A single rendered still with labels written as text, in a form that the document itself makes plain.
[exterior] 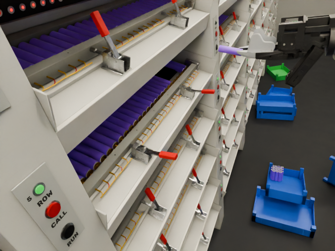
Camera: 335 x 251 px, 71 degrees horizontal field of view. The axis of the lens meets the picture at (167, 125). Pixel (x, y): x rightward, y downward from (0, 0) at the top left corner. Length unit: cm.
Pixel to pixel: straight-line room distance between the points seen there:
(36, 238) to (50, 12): 37
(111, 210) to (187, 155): 39
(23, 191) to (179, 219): 63
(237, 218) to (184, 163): 84
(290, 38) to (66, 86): 50
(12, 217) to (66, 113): 12
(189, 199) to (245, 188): 81
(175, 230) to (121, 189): 41
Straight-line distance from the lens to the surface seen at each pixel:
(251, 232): 148
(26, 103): 26
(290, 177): 176
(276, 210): 157
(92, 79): 37
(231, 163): 156
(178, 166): 72
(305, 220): 158
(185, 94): 67
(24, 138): 27
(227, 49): 68
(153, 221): 62
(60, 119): 30
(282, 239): 148
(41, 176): 28
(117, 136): 50
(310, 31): 65
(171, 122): 58
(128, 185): 45
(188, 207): 87
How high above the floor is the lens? 125
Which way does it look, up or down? 34 degrees down
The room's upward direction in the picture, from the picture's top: 10 degrees counter-clockwise
